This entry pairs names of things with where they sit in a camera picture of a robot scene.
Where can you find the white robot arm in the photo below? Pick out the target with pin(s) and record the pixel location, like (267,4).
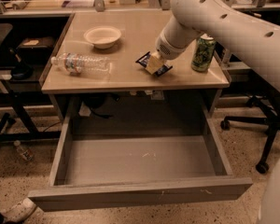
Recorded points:
(256,42)

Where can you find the clear plastic water bottle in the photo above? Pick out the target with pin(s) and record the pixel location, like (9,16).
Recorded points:
(76,64)

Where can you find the white paper bowl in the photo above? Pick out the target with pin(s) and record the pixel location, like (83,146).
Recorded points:
(102,37)

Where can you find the beige counter cabinet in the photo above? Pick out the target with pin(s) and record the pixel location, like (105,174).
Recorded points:
(140,29)

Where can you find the open grey drawer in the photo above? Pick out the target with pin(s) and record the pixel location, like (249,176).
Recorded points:
(139,152)

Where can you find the black box under bench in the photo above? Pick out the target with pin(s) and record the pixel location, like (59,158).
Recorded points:
(36,51)

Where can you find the green drink can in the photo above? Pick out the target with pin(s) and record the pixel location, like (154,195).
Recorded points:
(203,53)

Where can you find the dark blue snack bar wrapper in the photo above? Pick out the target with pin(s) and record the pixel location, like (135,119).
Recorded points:
(164,69)

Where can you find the small bottle on floor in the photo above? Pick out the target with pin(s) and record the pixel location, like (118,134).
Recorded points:
(23,151)

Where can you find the white sneaker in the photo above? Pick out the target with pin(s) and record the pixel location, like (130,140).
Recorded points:
(19,212)

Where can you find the black round floor device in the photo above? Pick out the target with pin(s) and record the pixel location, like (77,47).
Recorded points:
(21,70)

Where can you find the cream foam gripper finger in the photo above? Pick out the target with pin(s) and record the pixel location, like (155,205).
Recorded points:
(155,62)

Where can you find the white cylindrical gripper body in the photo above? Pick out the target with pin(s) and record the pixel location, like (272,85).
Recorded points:
(165,50)

